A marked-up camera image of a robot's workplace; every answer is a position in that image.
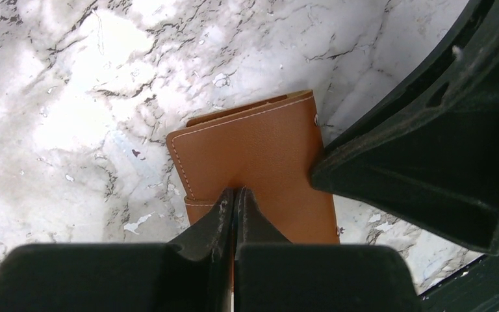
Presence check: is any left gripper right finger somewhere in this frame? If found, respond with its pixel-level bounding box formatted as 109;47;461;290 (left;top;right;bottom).
234;188;422;311

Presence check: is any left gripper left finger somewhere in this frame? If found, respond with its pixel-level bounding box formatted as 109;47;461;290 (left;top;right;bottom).
0;188;235;311

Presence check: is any brown leather card holder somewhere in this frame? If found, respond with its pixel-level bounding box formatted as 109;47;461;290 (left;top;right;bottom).
166;90;339;244

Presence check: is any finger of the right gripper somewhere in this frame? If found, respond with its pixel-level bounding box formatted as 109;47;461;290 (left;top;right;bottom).
311;1;499;255

